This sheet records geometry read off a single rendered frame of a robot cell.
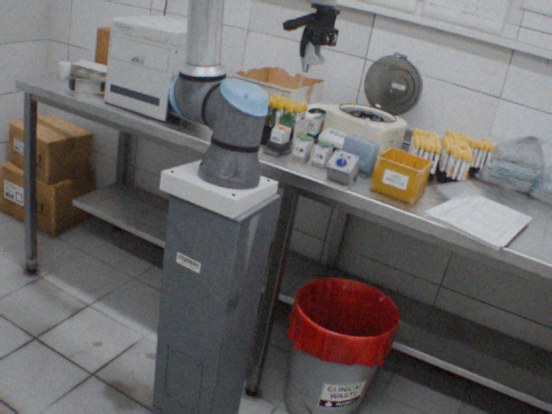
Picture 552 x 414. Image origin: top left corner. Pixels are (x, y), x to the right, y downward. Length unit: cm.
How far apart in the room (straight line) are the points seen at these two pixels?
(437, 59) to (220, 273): 117
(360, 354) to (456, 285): 68
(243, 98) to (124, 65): 75
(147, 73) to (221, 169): 66
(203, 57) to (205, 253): 46
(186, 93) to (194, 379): 76
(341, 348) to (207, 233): 62
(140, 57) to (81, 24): 114
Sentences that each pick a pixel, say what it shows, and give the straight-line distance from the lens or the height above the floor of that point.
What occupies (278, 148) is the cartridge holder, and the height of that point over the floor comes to 90.
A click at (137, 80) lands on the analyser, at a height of 99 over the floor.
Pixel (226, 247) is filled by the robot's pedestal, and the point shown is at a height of 79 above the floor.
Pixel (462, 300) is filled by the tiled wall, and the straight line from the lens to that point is 235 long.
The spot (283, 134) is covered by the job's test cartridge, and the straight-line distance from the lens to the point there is 170.
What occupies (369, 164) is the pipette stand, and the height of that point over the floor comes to 92.
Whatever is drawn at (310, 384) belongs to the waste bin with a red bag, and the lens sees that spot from 190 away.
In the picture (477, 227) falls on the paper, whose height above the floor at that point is 89.
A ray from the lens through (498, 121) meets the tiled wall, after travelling 211.
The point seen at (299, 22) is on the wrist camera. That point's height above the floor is 127.
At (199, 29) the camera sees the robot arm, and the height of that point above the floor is 125.
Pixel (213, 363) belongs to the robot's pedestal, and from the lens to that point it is 152.
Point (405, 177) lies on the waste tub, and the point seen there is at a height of 94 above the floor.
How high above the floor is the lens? 144
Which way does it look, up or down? 24 degrees down
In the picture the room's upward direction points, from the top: 11 degrees clockwise
